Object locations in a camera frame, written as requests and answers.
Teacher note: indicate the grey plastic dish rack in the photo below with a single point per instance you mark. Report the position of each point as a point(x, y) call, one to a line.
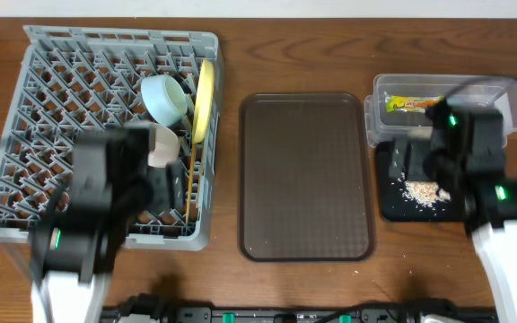
point(78, 79)

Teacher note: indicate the food scraps on plate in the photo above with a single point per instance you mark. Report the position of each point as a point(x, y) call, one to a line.
point(424, 194)

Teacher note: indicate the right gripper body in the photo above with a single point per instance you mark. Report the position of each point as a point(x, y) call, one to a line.
point(414, 160)

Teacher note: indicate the yellow round plate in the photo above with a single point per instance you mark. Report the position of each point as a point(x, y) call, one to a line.
point(204, 101)

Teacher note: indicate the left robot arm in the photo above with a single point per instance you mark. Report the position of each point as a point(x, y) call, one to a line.
point(75, 244)

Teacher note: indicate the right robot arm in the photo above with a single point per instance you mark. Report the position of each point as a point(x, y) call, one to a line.
point(489, 211)

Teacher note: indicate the black rectangular tray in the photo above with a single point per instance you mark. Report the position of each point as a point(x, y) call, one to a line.
point(396, 201)

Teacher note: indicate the green orange snack wrapper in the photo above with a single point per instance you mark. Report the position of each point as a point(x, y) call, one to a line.
point(410, 104)

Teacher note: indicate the clear plastic bin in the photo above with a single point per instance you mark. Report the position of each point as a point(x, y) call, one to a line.
point(382, 126)

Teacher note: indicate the white pink bowl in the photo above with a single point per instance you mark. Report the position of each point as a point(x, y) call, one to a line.
point(166, 147)

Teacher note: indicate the dark brown serving tray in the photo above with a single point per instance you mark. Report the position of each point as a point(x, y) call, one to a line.
point(305, 188)

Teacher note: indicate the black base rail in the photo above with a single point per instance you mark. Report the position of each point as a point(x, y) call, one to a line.
point(152, 308)

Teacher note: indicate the wooden chopstick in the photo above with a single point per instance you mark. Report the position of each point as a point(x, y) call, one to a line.
point(190, 180)
point(201, 185)

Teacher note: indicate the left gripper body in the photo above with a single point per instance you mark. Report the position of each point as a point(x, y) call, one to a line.
point(169, 189)

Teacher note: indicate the light blue small plate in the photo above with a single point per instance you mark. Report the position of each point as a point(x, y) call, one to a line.
point(164, 99)

